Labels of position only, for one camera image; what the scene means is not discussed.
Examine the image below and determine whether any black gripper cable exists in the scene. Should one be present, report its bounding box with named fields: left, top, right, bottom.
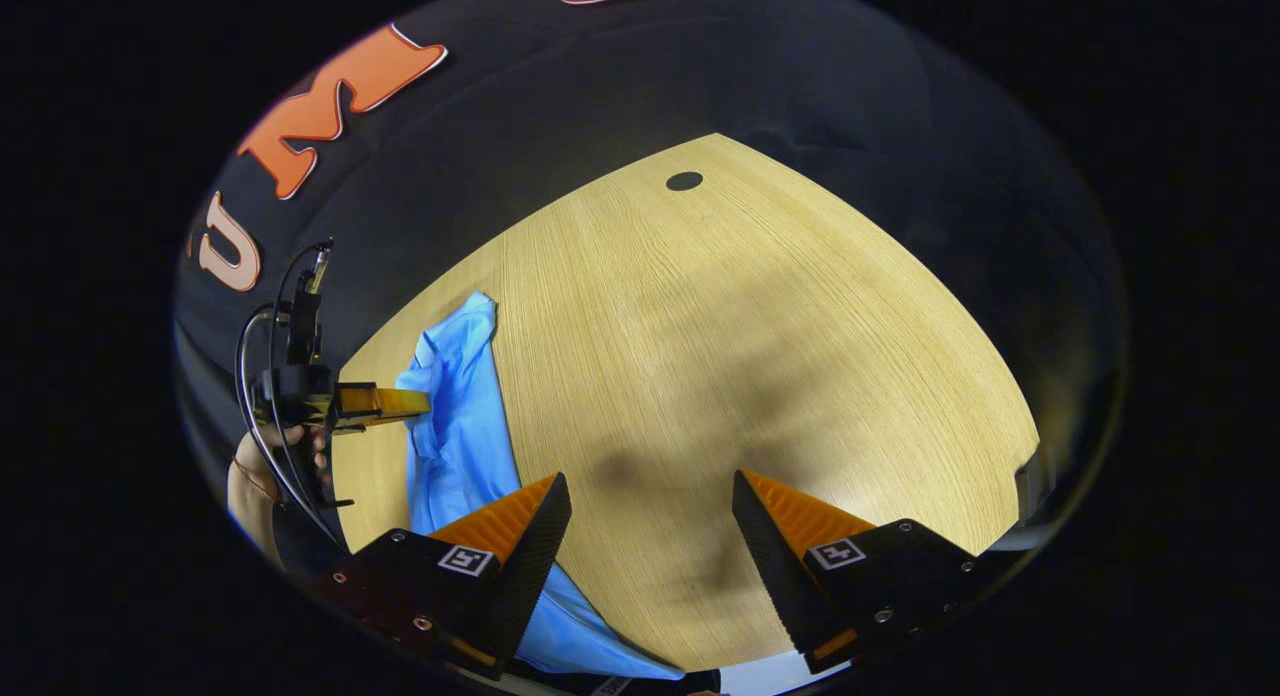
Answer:
left=234, top=238, right=349, bottom=552

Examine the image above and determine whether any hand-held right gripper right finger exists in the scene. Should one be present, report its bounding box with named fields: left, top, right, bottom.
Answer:
left=733, top=469, right=996, bottom=675

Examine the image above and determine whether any light blue T-shirt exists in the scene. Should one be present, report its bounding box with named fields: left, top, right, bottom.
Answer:
left=396, top=292, right=687, bottom=681

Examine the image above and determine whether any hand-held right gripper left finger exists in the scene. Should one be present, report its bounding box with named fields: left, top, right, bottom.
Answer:
left=310, top=473, right=573, bottom=679

